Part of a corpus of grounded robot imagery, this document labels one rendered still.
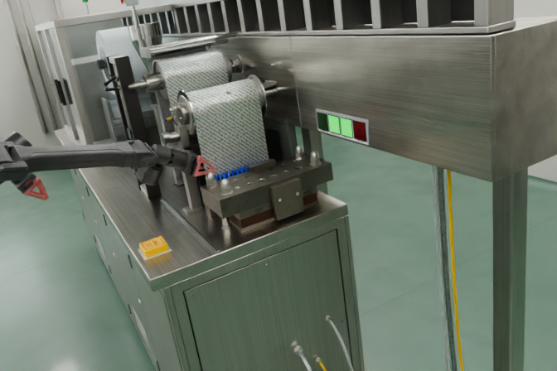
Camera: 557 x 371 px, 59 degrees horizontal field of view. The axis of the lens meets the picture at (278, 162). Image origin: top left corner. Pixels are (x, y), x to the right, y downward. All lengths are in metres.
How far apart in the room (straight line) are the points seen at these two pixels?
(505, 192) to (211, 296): 0.84
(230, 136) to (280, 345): 0.70
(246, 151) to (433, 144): 0.71
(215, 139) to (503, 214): 0.88
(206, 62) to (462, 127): 1.03
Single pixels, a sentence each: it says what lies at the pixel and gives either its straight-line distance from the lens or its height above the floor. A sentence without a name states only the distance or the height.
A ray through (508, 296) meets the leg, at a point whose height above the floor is 0.75.
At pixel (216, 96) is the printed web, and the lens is 1.61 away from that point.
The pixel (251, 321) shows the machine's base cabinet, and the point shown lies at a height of 0.64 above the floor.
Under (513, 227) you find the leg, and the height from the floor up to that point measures 0.95.
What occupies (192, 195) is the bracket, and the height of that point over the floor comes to 0.96.
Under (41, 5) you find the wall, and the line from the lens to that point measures 7.07.
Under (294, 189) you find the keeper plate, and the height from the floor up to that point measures 0.99.
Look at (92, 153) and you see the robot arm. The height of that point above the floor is 1.24.
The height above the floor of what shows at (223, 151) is 1.11.
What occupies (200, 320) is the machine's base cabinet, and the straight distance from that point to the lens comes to 1.51.
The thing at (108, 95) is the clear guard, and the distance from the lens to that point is 2.56.
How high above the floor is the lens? 1.56
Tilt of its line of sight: 18 degrees down
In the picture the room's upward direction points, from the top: 9 degrees counter-clockwise
